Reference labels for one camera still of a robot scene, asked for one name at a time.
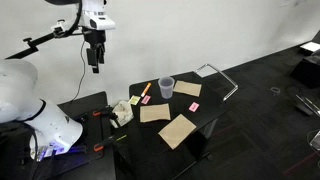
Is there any black box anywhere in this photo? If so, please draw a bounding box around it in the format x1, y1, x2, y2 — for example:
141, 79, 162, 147
289, 54, 320, 90

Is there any yellow-green sticky note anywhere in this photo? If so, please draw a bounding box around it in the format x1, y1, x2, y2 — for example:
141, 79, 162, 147
128, 95, 142, 106

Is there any thin black hanging cable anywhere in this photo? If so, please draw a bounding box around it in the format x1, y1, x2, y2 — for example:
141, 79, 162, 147
70, 39, 87, 102

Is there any orange-handled black clamp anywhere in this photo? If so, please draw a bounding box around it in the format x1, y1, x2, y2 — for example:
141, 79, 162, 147
92, 105, 120, 122

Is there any pink sticky note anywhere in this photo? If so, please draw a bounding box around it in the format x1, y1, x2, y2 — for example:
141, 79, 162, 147
188, 101, 201, 113
140, 94, 152, 105

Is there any orange-handled clamp, green tip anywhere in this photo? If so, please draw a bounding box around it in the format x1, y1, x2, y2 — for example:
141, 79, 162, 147
92, 133, 128, 153

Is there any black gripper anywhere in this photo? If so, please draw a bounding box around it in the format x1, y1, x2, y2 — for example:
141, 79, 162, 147
82, 29, 108, 75

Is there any large brown paper napkin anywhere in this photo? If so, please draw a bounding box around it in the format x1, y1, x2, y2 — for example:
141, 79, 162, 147
157, 113, 198, 150

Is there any bent metal tube frame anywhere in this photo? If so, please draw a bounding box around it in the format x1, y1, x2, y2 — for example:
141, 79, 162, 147
194, 63, 240, 103

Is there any orange marker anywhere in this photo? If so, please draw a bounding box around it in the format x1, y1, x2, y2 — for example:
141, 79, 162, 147
140, 81, 153, 98

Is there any clear plastic measuring cup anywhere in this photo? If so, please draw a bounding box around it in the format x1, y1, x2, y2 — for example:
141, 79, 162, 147
157, 76, 176, 100

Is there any white metal floor stand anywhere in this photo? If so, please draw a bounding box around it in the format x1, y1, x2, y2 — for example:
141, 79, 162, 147
294, 93, 320, 118

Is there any flat white board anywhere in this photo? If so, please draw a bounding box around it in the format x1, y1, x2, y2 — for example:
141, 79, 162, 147
299, 41, 320, 53

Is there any crumpled white cloth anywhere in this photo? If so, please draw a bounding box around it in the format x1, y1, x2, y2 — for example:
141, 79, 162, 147
110, 99, 135, 129

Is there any small brown paper napkin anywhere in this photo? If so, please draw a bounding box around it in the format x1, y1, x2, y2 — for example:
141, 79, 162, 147
172, 80, 203, 98

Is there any black camera boom mount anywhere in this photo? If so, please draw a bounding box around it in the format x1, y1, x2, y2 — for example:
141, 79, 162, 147
4, 19, 84, 61

